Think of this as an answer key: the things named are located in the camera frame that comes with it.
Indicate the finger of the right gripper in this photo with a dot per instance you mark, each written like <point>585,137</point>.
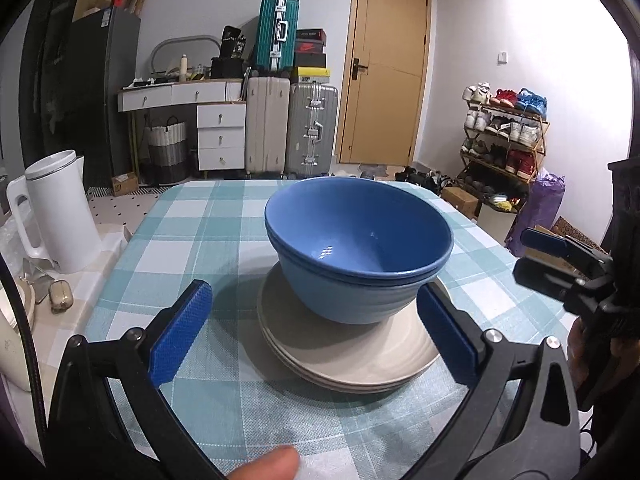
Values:
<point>548,280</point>
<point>573,252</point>

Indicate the black red shoebox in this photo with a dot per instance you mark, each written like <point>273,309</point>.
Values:
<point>310,40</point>

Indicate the wooden shoe rack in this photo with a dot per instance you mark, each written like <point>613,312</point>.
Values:
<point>504,142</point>

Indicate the wooden door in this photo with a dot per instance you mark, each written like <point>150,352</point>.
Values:
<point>384,80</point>

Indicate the person left hand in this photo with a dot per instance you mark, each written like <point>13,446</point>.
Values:
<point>281,463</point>

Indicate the white electric kettle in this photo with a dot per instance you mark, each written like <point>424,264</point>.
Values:
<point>53,186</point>

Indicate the white trash bin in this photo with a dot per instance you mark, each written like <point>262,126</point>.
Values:
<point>496,218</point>

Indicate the purple bag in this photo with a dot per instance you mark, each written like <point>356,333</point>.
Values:
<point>545,197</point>

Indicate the person right hand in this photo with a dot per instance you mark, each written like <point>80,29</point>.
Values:
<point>622,350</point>

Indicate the blue bowl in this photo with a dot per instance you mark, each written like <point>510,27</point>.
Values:
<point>398,264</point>
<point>308,213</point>
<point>347,303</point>

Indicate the white drawer desk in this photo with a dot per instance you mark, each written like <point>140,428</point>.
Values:
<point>213,111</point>

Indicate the teal suitcase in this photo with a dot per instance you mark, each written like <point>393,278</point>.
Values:
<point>276,35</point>

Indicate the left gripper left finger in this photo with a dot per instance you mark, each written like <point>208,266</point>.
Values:
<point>141,360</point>

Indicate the black refrigerator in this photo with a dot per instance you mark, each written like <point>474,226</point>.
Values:
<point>84,64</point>

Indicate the cream plate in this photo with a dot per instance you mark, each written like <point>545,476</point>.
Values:
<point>300,331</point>
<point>377,359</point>

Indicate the silver suitcase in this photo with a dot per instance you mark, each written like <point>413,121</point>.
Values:
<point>312,116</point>

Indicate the small cardboard box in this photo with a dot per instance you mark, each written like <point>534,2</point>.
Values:
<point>463,201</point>

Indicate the woven laundry basket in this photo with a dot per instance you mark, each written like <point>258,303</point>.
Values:
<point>168,151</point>

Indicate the yellow black shoebox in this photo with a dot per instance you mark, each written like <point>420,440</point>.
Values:
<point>313,75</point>

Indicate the beige suitcase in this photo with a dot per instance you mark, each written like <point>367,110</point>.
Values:
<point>267,101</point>

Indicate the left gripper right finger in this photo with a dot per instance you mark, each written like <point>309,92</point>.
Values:
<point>519,418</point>

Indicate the teal plaid tablecloth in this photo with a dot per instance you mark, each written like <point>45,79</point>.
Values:
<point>236,399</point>

